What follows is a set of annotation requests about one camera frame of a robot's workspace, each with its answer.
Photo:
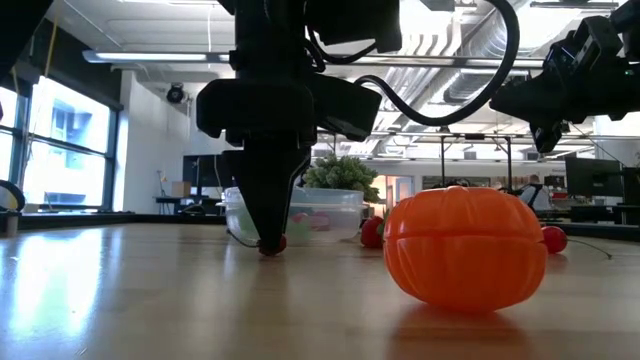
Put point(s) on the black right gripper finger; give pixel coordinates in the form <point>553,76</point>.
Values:
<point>530,92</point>
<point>530,112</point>

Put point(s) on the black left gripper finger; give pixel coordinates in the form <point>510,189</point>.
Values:
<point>255,175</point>
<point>287,175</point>

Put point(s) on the pink red toy berry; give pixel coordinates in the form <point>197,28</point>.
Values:
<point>320,221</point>

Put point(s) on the clear plastic tupperware container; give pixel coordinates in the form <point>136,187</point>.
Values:
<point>330,220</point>

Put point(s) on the dark red toy cherry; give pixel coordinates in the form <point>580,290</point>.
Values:
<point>277,246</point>

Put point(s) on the red toy strawberry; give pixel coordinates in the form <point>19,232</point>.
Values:
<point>372,232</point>

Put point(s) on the orange toy pumpkin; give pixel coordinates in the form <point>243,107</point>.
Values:
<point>465,250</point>

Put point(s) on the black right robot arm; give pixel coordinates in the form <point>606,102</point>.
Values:
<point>630,90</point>

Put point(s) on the black computer monitor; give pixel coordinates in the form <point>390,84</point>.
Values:
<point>205,170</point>
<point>592,177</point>

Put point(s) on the potted green succulent plant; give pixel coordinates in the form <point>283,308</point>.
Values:
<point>342,172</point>

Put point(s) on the cardboard box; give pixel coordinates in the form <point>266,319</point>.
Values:
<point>181,190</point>

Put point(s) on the person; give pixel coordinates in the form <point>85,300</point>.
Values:
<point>535,195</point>

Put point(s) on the dark background desk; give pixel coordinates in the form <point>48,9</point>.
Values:
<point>170,200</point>

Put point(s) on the round black ceiling spotlight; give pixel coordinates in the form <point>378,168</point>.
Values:
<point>175,94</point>

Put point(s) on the long ceiling light strip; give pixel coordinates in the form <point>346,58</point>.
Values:
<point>150,57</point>

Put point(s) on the large window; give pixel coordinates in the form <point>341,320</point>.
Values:
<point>65,165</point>

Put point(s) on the black arched fixture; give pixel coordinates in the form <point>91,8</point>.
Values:
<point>20,195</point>

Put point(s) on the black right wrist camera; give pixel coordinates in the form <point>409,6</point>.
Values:
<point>546,137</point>

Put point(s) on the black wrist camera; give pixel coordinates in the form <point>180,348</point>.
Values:
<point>546,137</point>
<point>360,25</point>

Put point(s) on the black metal rack frame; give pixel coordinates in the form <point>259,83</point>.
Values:
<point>509,165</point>

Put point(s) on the silver ventilation duct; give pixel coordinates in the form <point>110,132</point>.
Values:
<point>480,40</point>

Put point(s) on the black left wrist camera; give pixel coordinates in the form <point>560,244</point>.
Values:
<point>360,25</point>

